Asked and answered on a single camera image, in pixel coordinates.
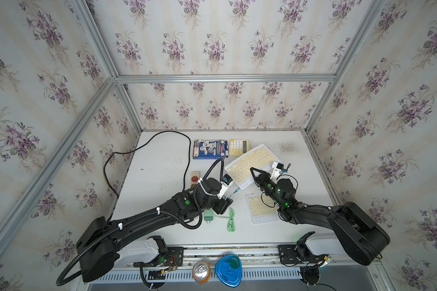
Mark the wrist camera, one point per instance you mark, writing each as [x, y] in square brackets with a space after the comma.
[226, 183]
[278, 169]

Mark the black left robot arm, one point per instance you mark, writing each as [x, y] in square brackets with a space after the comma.
[99, 245]

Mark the cream yellow calculator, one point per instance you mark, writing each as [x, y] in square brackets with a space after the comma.
[238, 147]

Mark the green charger plug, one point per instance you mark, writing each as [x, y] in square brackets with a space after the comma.
[208, 216]

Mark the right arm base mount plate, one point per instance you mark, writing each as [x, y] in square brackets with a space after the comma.
[288, 254]

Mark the cream power strip red sockets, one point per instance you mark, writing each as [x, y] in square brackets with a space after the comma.
[195, 176]

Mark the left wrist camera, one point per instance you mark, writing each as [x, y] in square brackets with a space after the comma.
[226, 183]

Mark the blue marker pen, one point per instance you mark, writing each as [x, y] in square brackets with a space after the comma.
[225, 146]

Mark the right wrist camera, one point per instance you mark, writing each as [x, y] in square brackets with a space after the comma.
[278, 169]

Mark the blue paperback book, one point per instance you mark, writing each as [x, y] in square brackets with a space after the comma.
[208, 149]

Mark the white yellow keyboard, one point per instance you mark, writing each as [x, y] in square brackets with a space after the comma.
[261, 210]
[259, 157]

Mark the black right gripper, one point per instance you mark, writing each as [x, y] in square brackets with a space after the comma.
[263, 179]

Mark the aluminium front rail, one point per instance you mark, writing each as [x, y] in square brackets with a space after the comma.
[312, 252]

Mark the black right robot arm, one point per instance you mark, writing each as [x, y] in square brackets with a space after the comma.
[360, 236]

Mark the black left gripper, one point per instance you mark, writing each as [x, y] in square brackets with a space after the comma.
[224, 206]

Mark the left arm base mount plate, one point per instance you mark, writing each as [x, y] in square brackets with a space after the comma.
[169, 257]

